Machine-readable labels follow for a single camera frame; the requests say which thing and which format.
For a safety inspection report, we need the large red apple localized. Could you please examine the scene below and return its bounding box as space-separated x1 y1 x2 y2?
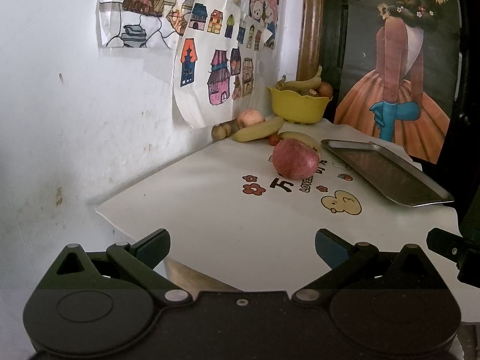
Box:
271 138 320 180

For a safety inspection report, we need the small red cherry tomato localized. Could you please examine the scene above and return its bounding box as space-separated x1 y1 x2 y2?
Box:
268 133 281 146

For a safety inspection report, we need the pale pink apple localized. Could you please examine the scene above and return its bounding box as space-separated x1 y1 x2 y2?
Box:
236 109 265 129

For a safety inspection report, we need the metal rectangular tray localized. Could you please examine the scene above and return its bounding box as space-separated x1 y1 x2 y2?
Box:
321 139 454 207

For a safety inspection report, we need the white printed table cloth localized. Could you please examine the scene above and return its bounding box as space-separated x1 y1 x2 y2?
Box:
97 139 459 292

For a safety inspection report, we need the brown longan fruit right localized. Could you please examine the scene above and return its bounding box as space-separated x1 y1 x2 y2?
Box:
223 119 239 137

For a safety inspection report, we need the yellow plastic fruit bowl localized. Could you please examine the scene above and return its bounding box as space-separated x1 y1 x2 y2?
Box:
268 87 331 125

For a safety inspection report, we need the brown round fruit in bowl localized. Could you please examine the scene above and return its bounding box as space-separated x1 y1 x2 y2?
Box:
316 81 333 98

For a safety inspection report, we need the banana in yellow bowl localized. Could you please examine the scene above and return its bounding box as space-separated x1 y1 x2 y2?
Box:
275 66 322 93

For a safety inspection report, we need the girl with sunflowers poster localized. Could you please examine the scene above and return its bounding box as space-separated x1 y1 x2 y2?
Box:
334 0 461 164

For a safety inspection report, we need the colored houses drawing paper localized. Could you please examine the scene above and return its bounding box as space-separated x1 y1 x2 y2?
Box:
173 0 271 128

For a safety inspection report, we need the large colored figure drawing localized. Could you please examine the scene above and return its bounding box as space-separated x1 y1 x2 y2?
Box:
97 0 194 50

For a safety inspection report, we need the brown wooden frame post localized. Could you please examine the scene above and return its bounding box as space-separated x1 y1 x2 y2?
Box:
296 0 324 80

